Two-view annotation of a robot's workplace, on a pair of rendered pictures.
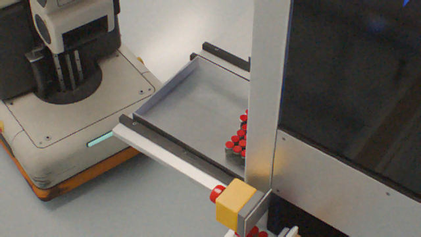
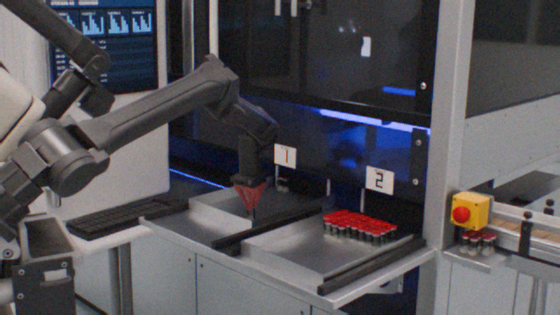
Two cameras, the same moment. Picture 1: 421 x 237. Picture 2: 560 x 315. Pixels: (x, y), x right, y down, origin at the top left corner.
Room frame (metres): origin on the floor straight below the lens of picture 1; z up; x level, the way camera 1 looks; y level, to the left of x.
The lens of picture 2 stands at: (1.04, 1.47, 1.50)
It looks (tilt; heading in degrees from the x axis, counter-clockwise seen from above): 14 degrees down; 277
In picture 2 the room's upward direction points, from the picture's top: 1 degrees clockwise
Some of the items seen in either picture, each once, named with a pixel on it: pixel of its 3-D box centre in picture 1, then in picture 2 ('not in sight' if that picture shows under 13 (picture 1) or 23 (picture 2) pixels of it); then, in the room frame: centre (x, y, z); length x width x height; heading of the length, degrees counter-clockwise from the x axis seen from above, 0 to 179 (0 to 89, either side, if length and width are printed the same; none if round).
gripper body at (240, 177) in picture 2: not in sight; (249, 166); (1.32, -0.17, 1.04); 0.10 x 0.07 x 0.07; 68
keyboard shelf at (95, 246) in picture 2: not in sight; (124, 220); (1.75, -0.35, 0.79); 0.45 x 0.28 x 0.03; 58
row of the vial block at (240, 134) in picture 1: (248, 130); (351, 232); (1.05, -0.08, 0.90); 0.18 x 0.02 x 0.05; 143
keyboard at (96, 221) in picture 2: not in sight; (129, 214); (1.73, -0.34, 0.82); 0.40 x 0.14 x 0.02; 58
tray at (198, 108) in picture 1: (219, 116); (328, 244); (1.10, -0.01, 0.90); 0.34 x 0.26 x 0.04; 53
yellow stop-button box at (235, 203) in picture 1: (239, 207); (471, 209); (0.76, -0.05, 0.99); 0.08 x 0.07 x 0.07; 54
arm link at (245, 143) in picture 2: not in sight; (250, 143); (1.32, -0.17, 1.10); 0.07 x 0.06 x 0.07; 67
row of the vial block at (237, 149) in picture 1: (256, 134); (356, 230); (1.03, -0.10, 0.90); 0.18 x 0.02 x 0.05; 143
